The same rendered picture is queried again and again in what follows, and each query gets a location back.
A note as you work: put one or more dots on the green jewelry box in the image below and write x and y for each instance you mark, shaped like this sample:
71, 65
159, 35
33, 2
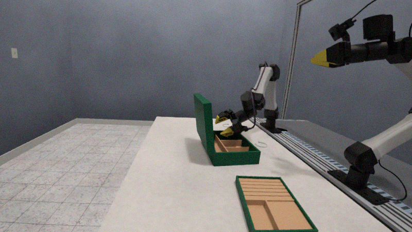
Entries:
228, 149

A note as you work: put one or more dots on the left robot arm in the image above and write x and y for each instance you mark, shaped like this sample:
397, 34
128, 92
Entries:
364, 155

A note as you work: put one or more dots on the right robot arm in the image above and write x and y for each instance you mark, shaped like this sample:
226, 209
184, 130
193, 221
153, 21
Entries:
266, 82

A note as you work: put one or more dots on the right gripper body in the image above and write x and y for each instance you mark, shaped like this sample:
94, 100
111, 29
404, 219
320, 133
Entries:
232, 116

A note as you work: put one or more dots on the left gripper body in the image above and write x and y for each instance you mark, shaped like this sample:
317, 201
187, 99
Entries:
343, 53

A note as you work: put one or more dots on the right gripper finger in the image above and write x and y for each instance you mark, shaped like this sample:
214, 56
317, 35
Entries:
227, 132
218, 120

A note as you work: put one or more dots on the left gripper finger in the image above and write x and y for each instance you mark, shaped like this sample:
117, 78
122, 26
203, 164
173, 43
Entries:
319, 62
321, 56

